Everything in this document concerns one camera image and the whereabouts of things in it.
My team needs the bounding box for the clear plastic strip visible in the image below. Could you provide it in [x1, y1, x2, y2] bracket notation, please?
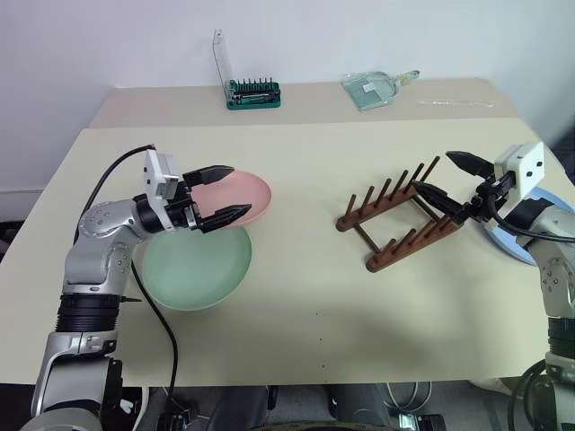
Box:
[416, 98, 495, 109]

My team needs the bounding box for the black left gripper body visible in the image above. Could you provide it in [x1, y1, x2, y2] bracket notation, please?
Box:
[164, 169, 206, 233]

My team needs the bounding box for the pink red plate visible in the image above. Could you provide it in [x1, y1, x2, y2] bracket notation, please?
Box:
[188, 169, 273, 231]

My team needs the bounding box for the wooden dish rack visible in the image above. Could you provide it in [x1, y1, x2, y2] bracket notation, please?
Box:
[335, 154, 464, 273]

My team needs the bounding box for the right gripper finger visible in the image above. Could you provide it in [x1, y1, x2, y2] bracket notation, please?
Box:
[445, 151, 495, 179]
[411, 180, 466, 222]

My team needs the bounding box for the black connector box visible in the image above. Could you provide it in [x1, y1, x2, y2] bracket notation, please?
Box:
[397, 412, 446, 431]

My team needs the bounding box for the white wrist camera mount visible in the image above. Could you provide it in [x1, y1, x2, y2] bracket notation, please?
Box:
[492, 141, 546, 198]
[142, 147, 186, 233]

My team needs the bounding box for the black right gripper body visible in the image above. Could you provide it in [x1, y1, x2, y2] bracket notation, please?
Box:
[453, 172, 516, 225]

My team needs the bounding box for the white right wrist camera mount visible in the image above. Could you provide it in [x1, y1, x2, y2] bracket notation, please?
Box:
[492, 141, 546, 198]

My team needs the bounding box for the white coiled cable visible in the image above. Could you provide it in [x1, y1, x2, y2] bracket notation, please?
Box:
[385, 381, 435, 412]

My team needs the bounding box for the light green plate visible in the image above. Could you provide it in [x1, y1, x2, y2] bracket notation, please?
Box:
[142, 224, 253, 312]

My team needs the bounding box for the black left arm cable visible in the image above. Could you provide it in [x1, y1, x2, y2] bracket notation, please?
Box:
[83, 143, 180, 405]

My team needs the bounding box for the light green bagged dustpan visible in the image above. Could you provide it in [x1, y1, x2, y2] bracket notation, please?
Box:
[343, 69, 422, 112]

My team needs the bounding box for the light blue plate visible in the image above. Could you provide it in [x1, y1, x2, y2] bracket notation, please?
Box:
[476, 187, 570, 267]

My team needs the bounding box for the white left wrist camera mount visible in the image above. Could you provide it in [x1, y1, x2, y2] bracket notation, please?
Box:
[142, 147, 186, 233]

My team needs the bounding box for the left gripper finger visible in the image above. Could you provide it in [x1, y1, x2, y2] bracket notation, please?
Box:
[197, 204, 253, 234]
[181, 164, 236, 186]

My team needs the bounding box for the green screwdriver bit set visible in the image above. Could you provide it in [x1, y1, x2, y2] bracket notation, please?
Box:
[211, 29, 283, 110]

